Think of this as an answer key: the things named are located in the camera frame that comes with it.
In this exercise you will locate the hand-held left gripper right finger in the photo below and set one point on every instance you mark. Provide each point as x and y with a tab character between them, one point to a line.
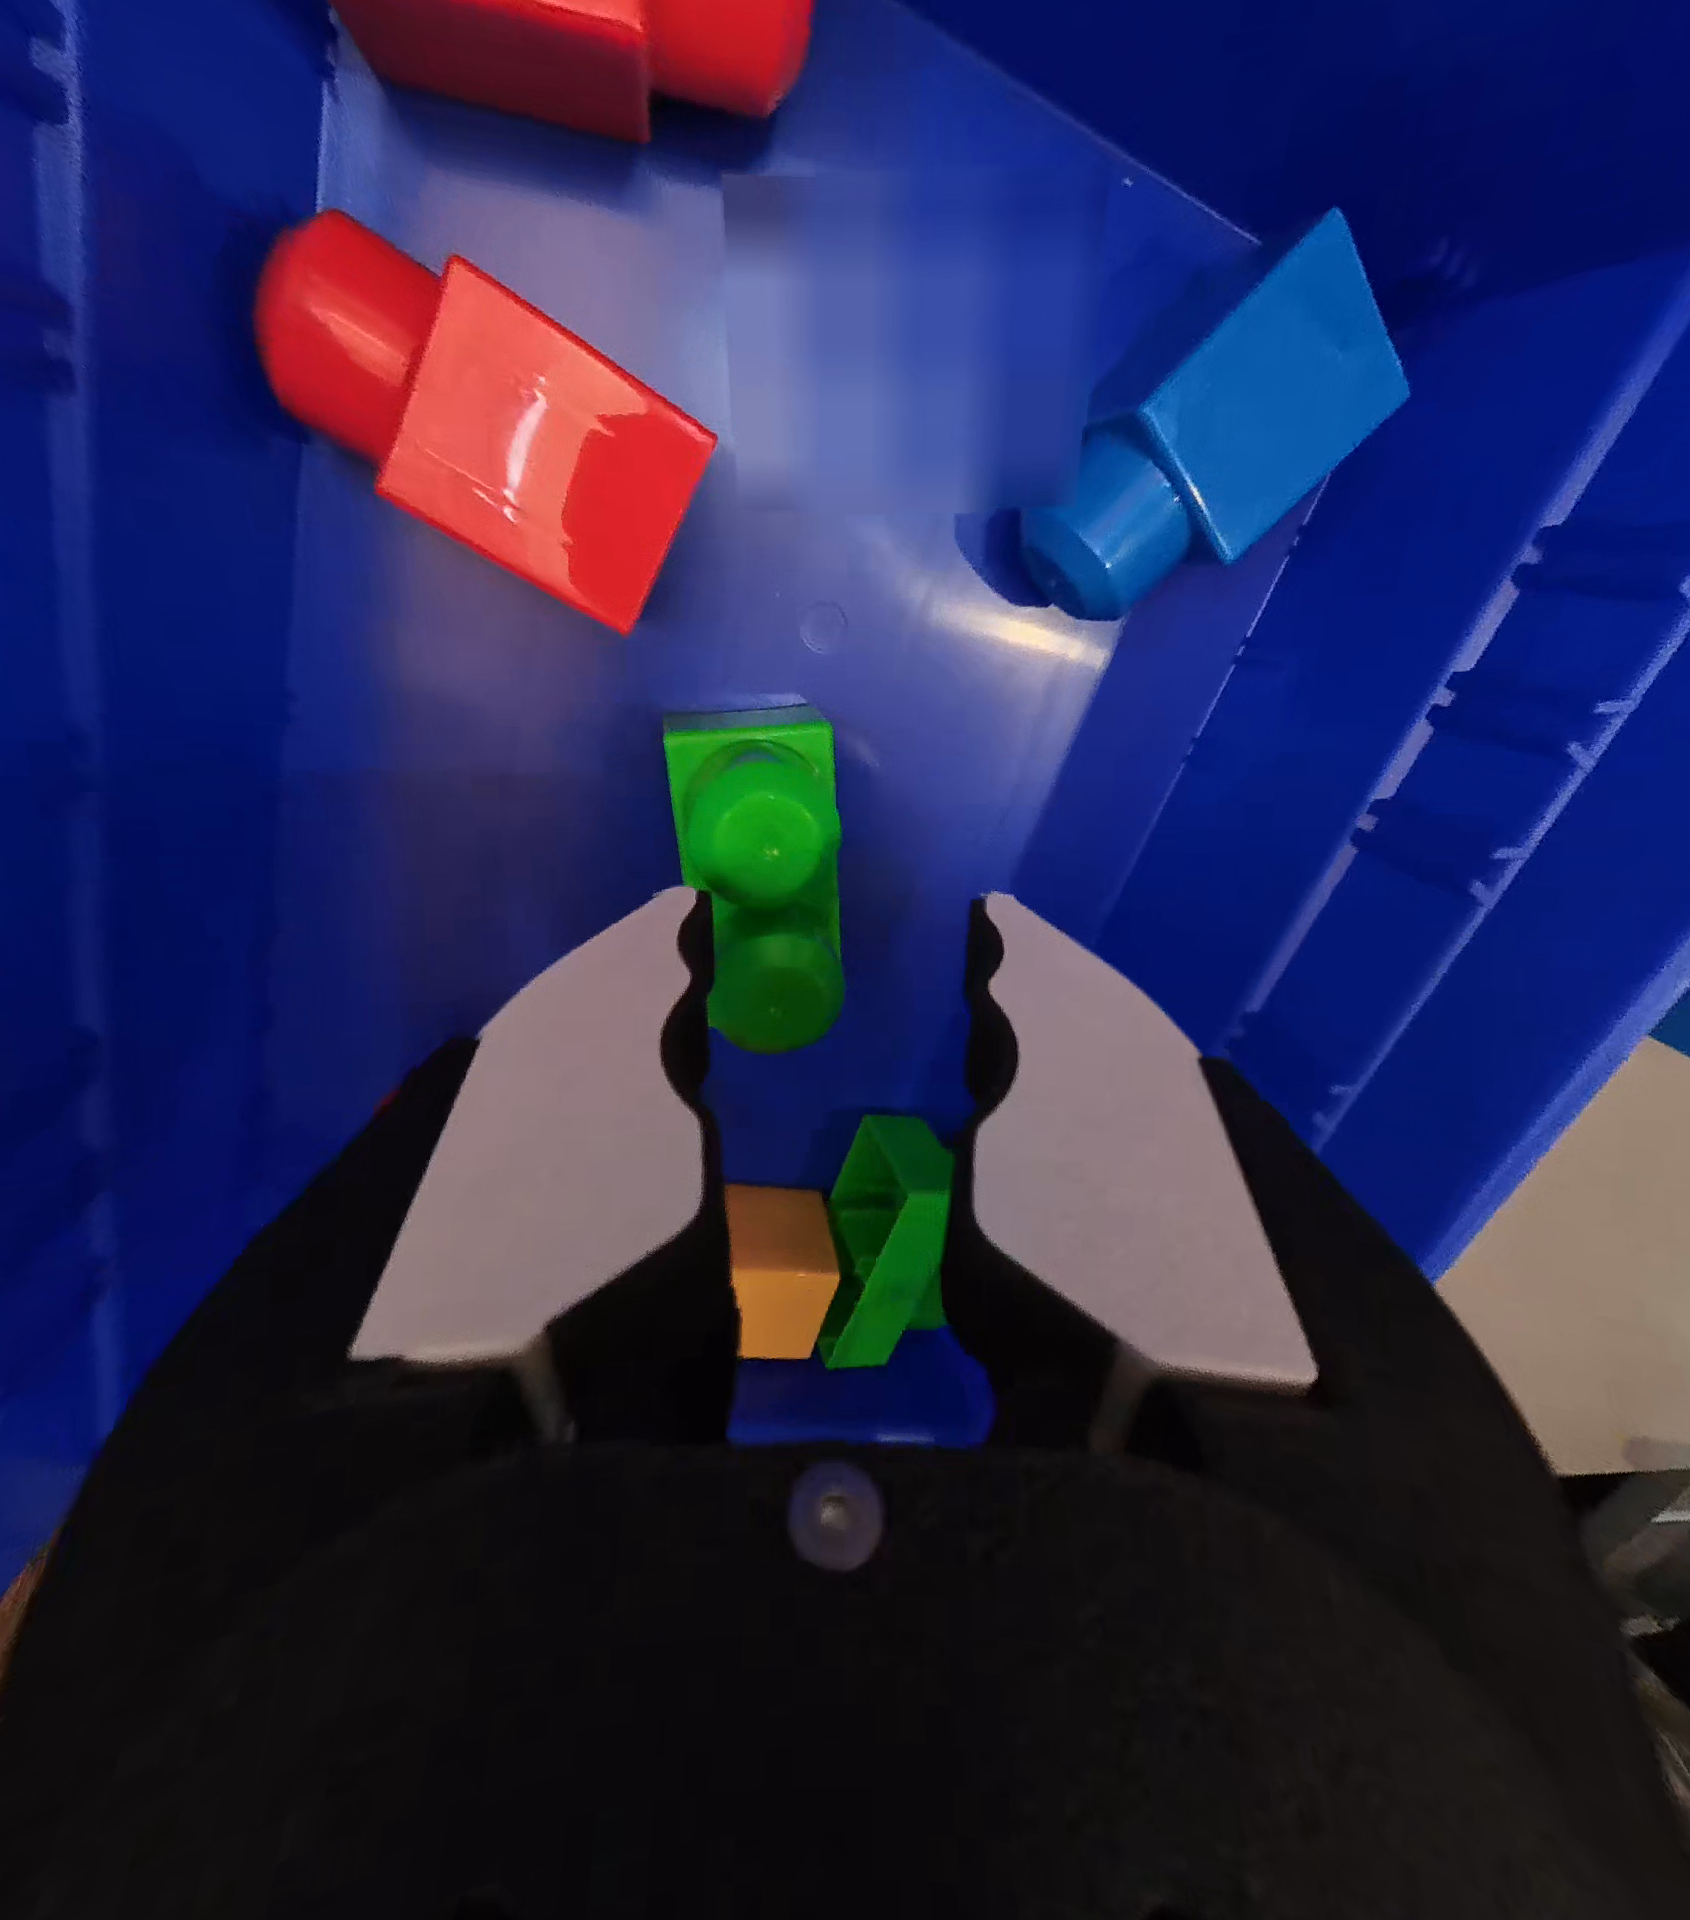
1131	1184

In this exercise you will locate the small yellow block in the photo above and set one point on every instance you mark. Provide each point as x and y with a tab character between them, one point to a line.
781	1265

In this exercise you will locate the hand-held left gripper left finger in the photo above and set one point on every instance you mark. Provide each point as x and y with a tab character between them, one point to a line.
559	1139

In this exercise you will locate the green two-stud block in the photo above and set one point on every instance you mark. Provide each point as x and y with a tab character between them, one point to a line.
759	882

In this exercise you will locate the blue one-stud block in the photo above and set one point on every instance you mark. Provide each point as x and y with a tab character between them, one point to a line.
1219	413

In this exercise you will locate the small green block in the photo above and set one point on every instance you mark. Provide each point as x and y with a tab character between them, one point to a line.
887	1239

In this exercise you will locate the blue plastic bin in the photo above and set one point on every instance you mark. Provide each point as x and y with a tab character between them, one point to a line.
906	380

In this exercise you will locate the red one-stud block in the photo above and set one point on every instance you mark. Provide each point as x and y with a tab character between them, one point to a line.
500	427

